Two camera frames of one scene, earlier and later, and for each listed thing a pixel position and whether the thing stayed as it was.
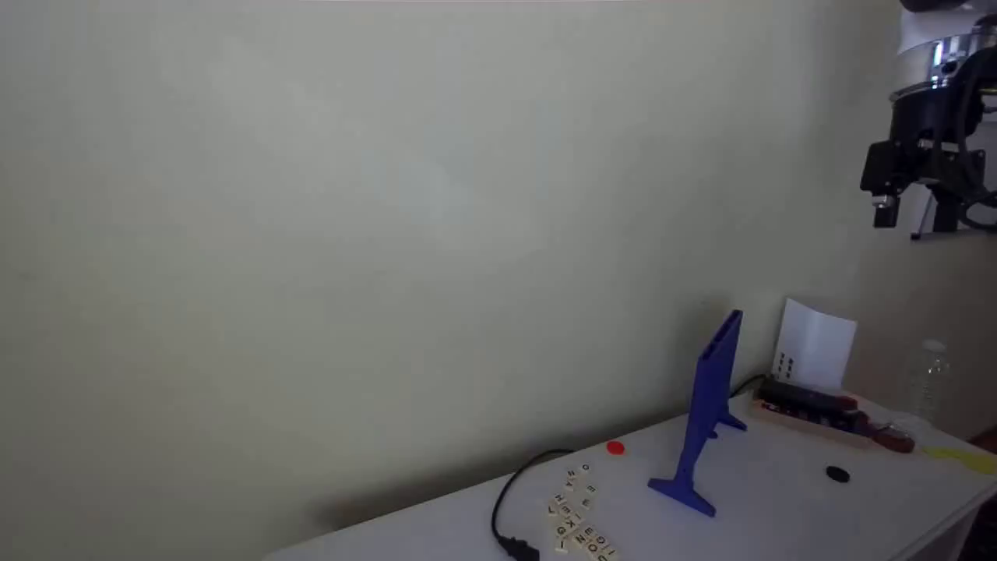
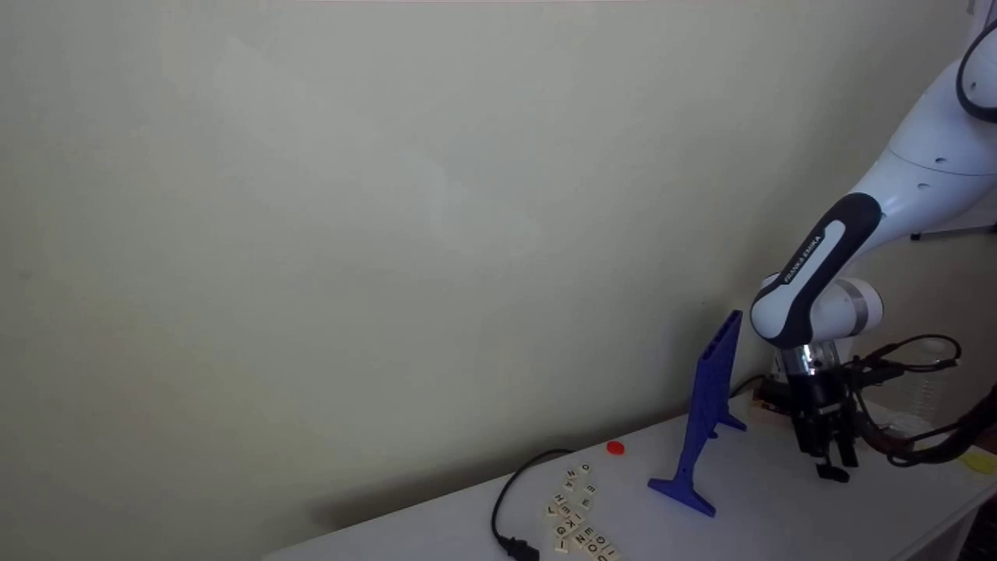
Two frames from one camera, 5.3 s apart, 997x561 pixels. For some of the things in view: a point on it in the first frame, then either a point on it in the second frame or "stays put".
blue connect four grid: [712, 397] stays put
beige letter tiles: [572, 514] stays put
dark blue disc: [834, 472] stays put
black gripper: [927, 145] → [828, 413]
